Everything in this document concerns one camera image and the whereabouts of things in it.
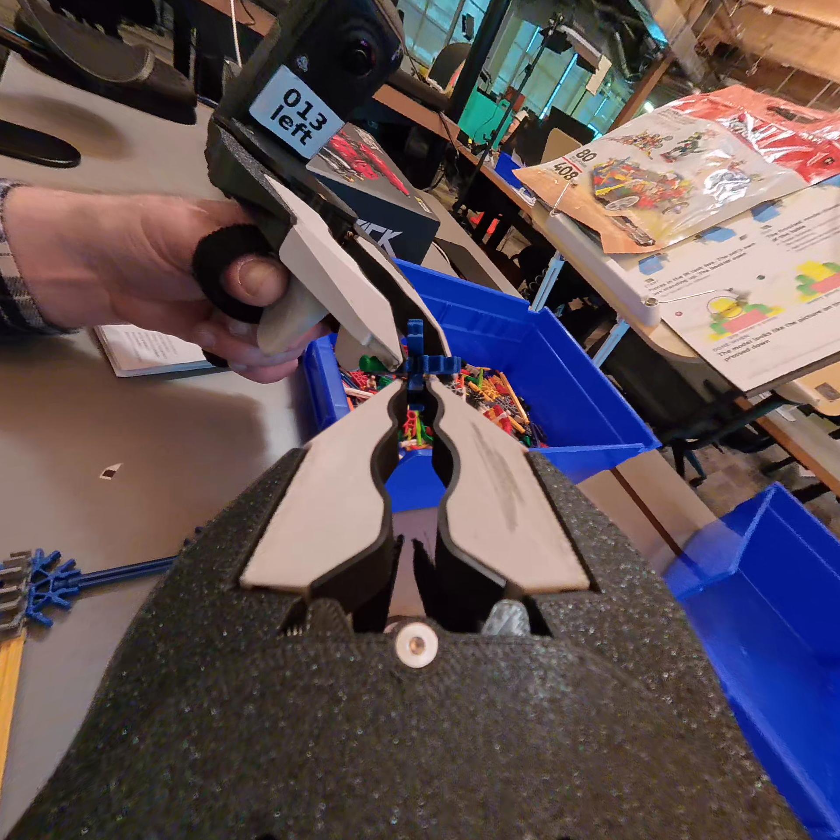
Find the white document stand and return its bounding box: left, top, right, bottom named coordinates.
left=530, top=209, right=662, bottom=370

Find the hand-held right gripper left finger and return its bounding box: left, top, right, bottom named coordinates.
left=238, top=378, right=404, bottom=593

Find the person's left hand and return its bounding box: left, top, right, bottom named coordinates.
left=7, top=187, right=329, bottom=386

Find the long blue rod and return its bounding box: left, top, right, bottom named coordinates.
left=79, top=554, right=179, bottom=586

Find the person's left forearm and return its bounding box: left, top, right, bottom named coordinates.
left=0, top=180, right=47, bottom=332

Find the black oval object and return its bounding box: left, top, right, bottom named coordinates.
left=0, top=121, right=83, bottom=169

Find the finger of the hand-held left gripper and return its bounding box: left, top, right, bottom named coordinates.
left=356, top=235, right=454, bottom=361
left=262, top=173, right=405, bottom=371

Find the grey connector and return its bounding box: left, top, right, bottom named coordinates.
left=0, top=550, right=32, bottom=632

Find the dark toy car set box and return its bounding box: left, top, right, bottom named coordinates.
left=305, top=123, right=442, bottom=265

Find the teal container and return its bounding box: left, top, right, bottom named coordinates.
left=458, top=88, right=526, bottom=147

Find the printed instruction sheet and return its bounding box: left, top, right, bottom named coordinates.
left=633, top=177, right=840, bottom=395

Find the empty blue bin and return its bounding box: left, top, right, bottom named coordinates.
left=663, top=482, right=840, bottom=840
left=492, top=150, right=529, bottom=194

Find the blue snowflake connector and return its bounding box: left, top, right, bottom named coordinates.
left=25, top=548, right=85, bottom=626
left=400, top=319, right=462, bottom=395

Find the pile of colourful construction pieces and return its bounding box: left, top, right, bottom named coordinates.
left=338, top=364, right=546, bottom=454

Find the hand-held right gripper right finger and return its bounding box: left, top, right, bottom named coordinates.
left=424, top=379, right=592, bottom=598

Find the black pole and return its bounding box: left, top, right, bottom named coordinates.
left=446, top=0, right=514, bottom=122

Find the blue parts bin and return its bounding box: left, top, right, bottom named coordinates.
left=303, top=259, right=662, bottom=513

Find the white instruction booklet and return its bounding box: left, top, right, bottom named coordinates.
left=92, top=325, right=231, bottom=379

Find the printed plastic parts bag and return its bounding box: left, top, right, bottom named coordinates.
left=512, top=85, right=840, bottom=256

